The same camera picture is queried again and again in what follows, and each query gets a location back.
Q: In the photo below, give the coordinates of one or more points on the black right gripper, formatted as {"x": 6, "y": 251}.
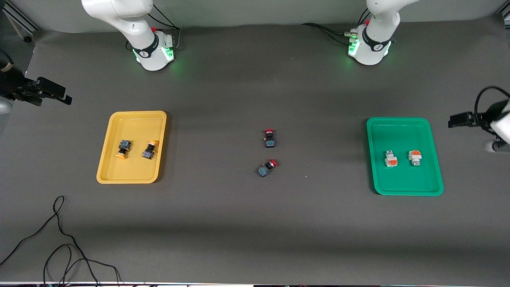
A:
{"x": 15, "y": 85}

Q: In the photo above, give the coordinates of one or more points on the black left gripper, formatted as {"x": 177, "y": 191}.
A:
{"x": 477, "y": 118}

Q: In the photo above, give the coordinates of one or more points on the white orange button switch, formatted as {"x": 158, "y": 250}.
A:
{"x": 391, "y": 158}
{"x": 415, "y": 157}

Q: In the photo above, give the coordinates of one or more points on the yellow push button switch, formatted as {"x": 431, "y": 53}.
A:
{"x": 150, "y": 148}
{"x": 123, "y": 148}

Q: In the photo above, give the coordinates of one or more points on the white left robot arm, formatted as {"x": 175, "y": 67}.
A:
{"x": 376, "y": 28}

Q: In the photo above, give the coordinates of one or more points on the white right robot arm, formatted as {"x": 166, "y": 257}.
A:
{"x": 131, "y": 24}

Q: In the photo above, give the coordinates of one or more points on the green plastic tray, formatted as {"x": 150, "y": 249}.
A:
{"x": 404, "y": 179}

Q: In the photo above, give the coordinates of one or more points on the yellow plastic tray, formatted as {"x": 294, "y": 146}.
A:
{"x": 132, "y": 167}

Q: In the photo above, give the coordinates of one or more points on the aluminium frame profile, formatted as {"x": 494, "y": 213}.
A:
{"x": 22, "y": 22}

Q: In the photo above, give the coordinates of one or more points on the red push button switch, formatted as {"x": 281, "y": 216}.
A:
{"x": 266, "y": 168}
{"x": 269, "y": 138}

